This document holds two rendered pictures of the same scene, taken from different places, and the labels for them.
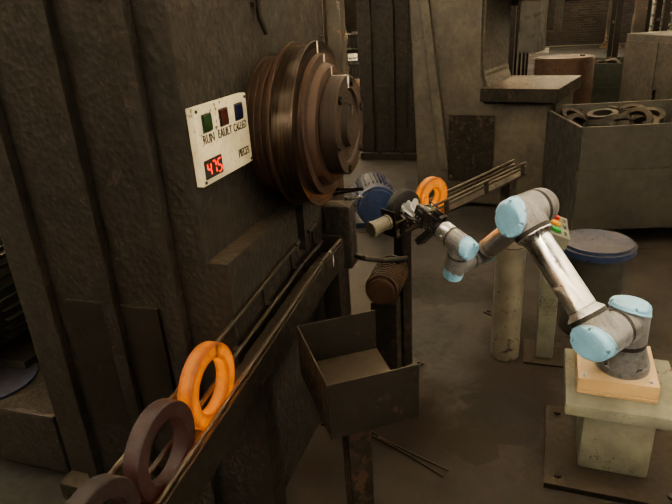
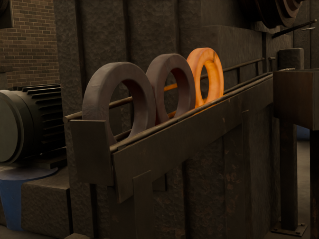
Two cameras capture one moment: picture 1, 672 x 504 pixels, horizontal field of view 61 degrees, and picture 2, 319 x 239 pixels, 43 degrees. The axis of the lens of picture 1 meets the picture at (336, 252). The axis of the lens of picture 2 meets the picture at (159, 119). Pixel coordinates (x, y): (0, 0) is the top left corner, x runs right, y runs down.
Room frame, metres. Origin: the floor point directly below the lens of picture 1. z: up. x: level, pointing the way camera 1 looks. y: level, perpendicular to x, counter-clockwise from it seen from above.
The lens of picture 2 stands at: (-0.02, 0.19, 0.75)
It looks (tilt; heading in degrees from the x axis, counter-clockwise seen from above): 8 degrees down; 12
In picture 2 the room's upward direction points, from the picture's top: 3 degrees counter-clockwise
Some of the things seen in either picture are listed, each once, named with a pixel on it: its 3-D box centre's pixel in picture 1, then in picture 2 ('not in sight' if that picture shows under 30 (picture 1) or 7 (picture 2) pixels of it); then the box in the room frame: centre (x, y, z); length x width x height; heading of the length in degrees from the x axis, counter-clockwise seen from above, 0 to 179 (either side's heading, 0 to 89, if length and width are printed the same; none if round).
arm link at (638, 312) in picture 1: (627, 319); not in sight; (1.47, -0.85, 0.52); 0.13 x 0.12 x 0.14; 123
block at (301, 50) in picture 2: (339, 234); (290, 74); (1.92, -0.02, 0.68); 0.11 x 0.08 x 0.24; 71
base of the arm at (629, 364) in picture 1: (624, 351); not in sight; (1.47, -0.86, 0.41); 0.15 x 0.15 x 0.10
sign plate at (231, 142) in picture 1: (222, 137); not in sight; (1.41, 0.26, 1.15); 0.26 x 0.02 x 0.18; 161
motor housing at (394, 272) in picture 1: (388, 325); not in sight; (1.96, -0.19, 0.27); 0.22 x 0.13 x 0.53; 161
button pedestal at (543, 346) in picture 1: (549, 289); not in sight; (2.10, -0.87, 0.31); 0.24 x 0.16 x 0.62; 161
